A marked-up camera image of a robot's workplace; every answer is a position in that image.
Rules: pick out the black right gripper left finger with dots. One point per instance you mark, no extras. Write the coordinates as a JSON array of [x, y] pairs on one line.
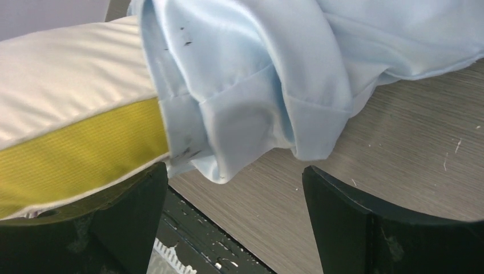
[[112, 231]]

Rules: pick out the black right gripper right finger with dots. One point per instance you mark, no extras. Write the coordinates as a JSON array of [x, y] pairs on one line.
[[359, 233]]

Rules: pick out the white pillow with yellow trim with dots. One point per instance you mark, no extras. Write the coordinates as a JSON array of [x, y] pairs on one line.
[[79, 114]]

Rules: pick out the light blue pillowcase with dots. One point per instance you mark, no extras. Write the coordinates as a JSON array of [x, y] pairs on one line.
[[236, 79]]

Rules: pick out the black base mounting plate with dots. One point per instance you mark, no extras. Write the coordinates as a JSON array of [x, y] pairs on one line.
[[200, 242]]

